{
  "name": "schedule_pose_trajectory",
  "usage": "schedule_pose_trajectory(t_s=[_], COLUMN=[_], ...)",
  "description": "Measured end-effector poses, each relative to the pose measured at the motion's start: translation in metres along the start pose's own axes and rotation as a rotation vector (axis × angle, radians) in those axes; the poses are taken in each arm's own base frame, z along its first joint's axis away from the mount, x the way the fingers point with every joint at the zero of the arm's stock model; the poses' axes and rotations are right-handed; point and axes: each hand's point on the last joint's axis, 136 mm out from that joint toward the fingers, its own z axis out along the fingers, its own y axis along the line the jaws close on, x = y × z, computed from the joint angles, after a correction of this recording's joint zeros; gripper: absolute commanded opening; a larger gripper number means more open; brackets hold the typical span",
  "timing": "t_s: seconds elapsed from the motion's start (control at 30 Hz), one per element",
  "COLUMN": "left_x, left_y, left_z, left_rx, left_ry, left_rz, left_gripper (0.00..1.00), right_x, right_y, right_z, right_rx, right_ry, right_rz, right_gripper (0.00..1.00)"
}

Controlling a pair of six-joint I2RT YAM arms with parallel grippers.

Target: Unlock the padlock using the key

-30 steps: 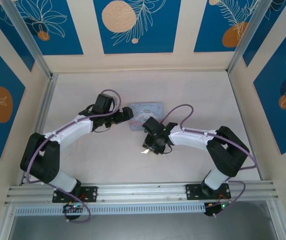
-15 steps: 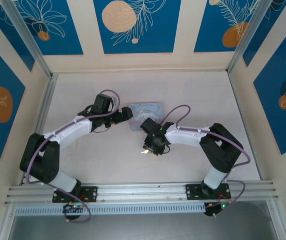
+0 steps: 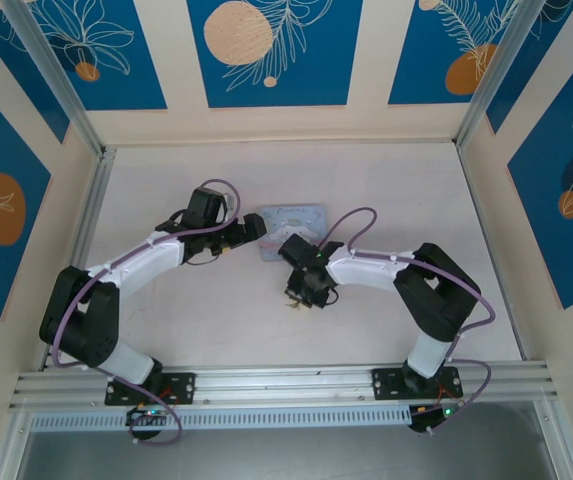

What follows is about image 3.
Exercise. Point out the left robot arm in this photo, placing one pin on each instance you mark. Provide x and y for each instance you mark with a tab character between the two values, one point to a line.
141	260

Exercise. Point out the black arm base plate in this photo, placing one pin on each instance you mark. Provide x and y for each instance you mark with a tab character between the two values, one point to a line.
386	382
186	387

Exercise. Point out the grey plastic pouch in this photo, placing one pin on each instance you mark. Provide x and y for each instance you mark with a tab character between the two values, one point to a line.
296	222

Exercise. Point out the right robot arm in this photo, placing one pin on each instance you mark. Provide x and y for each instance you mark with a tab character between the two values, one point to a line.
366	270

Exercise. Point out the aluminium side rail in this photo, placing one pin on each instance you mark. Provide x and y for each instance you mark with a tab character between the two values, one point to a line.
491	250
93	210

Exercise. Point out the aluminium mounting rail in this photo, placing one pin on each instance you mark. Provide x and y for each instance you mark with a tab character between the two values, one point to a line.
286	385

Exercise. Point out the black controller board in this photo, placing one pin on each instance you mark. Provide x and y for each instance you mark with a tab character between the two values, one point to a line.
146	415
436	416

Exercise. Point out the aluminium frame post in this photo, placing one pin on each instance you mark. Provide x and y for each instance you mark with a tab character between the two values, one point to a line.
496	75
61	85

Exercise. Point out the aluminium frame leg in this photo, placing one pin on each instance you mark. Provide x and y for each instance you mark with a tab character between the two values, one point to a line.
8	450
558	445

